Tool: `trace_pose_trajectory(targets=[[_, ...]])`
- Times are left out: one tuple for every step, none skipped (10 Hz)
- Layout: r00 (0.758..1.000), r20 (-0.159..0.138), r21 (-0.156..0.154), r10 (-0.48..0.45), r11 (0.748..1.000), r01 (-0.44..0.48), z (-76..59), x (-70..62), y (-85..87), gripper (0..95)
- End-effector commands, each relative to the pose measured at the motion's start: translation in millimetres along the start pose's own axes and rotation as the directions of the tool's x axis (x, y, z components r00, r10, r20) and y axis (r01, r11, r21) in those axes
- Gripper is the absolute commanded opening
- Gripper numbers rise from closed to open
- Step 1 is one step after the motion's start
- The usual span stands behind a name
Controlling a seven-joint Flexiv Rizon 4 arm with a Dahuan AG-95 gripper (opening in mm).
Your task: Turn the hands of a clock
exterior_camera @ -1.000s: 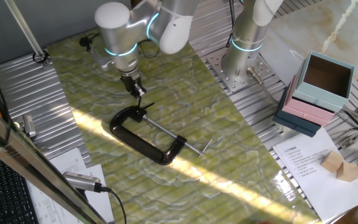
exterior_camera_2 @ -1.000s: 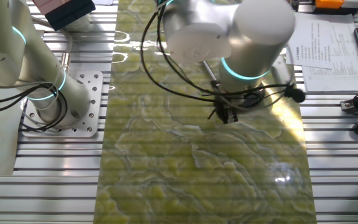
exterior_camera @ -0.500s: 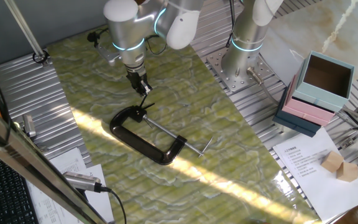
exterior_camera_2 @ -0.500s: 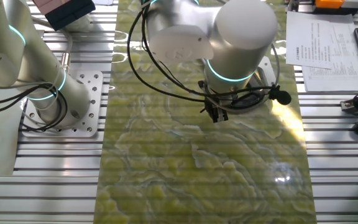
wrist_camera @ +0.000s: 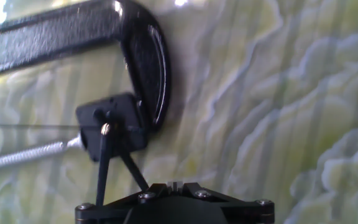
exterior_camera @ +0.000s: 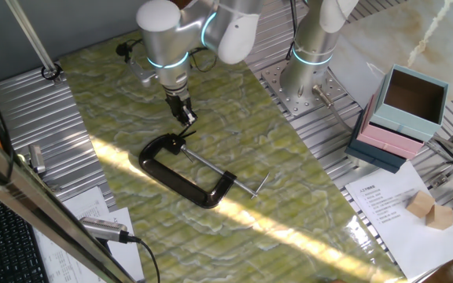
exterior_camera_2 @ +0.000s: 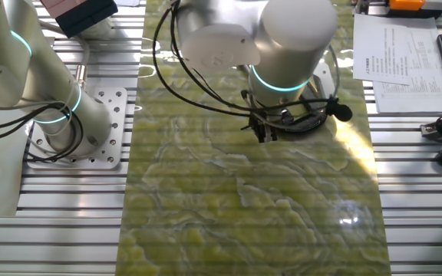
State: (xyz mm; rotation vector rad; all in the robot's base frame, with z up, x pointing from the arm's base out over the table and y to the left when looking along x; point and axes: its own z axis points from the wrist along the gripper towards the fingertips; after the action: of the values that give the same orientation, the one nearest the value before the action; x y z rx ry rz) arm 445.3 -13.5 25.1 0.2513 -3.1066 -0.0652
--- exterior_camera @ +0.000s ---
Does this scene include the black tool at edge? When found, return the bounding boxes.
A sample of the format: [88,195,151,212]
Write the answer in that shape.
[5,0,64,86]

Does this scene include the small silver ribbed device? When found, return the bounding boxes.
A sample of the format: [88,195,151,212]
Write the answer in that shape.
[28,143,47,175]

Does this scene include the pink cardboard box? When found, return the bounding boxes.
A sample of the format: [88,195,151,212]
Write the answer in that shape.
[356,94,425,160]

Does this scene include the thick aluminium frame rail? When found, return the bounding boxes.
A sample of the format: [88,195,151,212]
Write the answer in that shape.
[0,117,137,283]

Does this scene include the dark blue cardboard box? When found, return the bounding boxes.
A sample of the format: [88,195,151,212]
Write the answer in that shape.
[344,108,407,175]

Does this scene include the black C-clamp with steel screw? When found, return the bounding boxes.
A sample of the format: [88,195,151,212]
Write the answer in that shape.
[138,132,271,210]

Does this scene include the green marble pattern mat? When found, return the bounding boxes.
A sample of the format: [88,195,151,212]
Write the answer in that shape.
[58,29,408,283]

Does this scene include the white instruction paper sheet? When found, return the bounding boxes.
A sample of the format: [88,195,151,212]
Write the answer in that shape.
[344,160,453,281]

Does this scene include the light blue open box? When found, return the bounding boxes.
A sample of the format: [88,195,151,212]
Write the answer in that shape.
[370,64,450,142]

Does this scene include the black cable strap bundle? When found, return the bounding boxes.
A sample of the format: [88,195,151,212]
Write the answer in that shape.
[115,40,134,58]

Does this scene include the grey base hose cable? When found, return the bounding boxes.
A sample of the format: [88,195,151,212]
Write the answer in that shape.
[326,102,355,134]

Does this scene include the printed white paper sheet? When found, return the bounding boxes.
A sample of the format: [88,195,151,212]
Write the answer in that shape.
[33,206,145,283]
[61,186,112,222]

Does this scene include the beige marble pattern sheet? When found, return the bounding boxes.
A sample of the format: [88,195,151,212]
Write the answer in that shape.
[328,0,453,115]

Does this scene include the metal base cable connector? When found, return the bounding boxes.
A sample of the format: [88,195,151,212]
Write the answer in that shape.
[311,84,334,109]

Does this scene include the black camera cable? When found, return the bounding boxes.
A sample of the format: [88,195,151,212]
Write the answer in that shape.
[131,234,162,283]

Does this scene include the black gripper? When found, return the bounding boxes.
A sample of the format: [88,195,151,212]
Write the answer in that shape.
[165,94,199,127]

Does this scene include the light wooden block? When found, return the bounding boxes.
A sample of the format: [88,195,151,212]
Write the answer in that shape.
[406,189,436,219]
[425,204,453,231]

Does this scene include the black base cable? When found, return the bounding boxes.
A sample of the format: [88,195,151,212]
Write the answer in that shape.
[285,0,300,62]

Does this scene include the black computer keyboard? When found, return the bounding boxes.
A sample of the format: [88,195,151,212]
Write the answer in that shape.
[0,188,50,283]

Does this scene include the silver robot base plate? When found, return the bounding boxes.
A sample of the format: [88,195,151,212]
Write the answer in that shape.
[260,58,349,118]

